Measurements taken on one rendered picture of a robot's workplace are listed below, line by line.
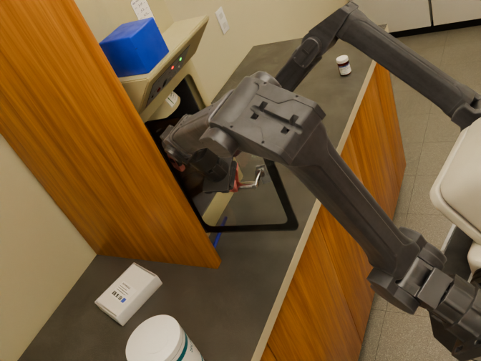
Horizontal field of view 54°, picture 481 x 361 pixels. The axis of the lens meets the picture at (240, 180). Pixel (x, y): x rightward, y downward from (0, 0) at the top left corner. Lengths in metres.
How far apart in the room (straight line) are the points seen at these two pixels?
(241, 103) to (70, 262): 1.17
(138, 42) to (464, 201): 0.73
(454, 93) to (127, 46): 0.69
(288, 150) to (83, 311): 1.10
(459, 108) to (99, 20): 0.80
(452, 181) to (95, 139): 0.80
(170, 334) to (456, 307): 0.59
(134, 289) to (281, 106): 0.95
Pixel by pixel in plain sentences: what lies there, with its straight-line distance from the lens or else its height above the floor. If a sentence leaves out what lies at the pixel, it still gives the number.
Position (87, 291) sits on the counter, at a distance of 1.57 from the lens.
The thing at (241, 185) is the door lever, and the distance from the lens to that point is 1.14.
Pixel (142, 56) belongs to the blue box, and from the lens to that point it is 1.10.
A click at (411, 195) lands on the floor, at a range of 2.75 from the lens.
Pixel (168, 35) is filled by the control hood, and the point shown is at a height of 1.51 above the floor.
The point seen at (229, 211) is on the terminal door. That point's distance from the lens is 1.30.
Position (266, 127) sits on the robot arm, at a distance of 0.54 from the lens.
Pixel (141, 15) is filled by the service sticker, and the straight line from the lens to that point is 1.29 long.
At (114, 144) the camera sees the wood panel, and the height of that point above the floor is 1.39.
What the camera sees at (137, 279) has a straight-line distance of 1.42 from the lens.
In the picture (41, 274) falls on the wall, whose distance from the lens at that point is 1.59.
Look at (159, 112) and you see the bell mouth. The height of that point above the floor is 1.34.
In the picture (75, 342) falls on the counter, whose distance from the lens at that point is 1.46.
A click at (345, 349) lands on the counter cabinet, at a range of 1.89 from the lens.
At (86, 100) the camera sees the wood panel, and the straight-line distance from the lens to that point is 1.12.
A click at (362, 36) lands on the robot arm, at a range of 1.06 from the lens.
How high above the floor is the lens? 1.87
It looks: 35 degrees down
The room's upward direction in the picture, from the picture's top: 25 degrees counter-clockwise
